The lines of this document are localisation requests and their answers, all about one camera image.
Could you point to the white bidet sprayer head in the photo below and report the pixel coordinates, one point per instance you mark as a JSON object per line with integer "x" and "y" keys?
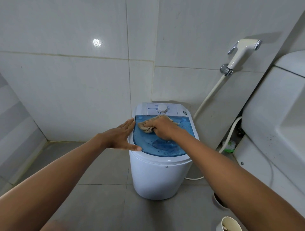
{"x": 240, "y": 53}

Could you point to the person's right fingers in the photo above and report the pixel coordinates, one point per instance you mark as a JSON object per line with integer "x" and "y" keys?
{"x": 150, "y": 124}

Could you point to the blue transparent washer lid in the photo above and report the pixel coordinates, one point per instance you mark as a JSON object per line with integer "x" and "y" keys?
{"x": 164, "y": 147}

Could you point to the beige cleaning cloth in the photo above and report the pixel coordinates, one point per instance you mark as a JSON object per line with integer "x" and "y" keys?
{"x": 144, "y": 128}

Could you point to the white toilet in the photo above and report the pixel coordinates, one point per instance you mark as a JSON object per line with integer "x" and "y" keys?
{"x": 274, "y": 133}

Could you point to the white toilet cistern lid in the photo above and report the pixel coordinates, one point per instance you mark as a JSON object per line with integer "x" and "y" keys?
{"x": 292, "y": 61}

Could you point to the white washer control knob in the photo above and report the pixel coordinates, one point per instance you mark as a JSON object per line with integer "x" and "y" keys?
{"x": 162, "y": 109}

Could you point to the person's left forearm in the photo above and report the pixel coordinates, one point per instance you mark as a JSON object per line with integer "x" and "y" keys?
{"x": 54, "y": 180}

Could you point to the chrome sprayer wall holder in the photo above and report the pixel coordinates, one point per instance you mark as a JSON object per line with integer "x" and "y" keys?
{"x": 225, "y": 69}

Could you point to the white cup with dark inside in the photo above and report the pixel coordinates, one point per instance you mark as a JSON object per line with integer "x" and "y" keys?
{"x": 218, "y": 202}

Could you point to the white mini washing machine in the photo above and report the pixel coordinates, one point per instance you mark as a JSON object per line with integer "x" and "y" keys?
{"x": 154, "y": 176}

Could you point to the cream paper cup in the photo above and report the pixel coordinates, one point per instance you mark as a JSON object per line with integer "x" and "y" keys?
{"x": 230, "y": 225}

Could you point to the green and white toilet brush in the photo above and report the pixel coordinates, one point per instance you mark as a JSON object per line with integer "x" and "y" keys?
{"x": 230, "y": 145}

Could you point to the person's left thumb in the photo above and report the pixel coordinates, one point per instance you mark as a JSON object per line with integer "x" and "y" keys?
{"x": 133, "y": 147}

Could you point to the person's right forearm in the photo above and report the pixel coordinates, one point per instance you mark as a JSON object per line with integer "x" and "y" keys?
{"x": 233, "y": 183}

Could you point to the person's left hand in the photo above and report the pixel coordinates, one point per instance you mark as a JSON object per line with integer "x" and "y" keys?
{"x": 116, "y": 138}

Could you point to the person's right hand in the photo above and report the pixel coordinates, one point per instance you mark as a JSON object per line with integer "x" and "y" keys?
{"x": 164, "y": 128}

